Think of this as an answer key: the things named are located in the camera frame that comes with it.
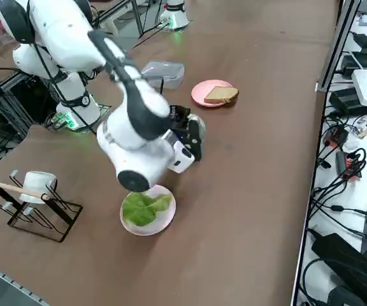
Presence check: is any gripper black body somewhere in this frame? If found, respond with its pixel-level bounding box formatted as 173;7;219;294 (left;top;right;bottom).
169;104;191;132

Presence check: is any pale green bowl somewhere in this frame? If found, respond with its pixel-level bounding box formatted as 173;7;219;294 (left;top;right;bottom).
188;115;208;143

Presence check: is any green lettuce leaf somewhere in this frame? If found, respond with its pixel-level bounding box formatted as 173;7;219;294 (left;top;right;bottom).
122;192;173;228

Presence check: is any pink plate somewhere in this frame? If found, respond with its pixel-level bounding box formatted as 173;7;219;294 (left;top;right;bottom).
191;79;235;108

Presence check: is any pale speckled plate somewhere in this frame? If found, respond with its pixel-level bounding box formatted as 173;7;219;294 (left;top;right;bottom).
120;184;177;237

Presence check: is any clear plastic container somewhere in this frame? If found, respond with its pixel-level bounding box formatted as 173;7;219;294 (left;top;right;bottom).
140;61;186;92

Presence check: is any brown bread slice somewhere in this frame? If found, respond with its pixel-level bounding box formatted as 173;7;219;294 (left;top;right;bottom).
203;86;240;105

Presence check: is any black power adapter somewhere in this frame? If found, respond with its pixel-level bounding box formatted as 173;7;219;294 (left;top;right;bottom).
329;87;364;117

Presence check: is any white cup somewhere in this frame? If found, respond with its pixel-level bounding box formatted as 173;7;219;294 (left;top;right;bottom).
19;171;58;205

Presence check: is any black bag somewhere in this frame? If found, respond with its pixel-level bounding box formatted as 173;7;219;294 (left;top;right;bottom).
310;232;367;306

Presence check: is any aluminium post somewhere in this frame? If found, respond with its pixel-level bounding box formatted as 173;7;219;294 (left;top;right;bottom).
316;0;362;93

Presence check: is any aluminium frame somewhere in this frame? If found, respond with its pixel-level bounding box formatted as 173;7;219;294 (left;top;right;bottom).
0;68;49;141

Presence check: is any black wire cup rack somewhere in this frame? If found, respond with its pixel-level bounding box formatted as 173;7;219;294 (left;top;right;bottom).
0;170;84;244

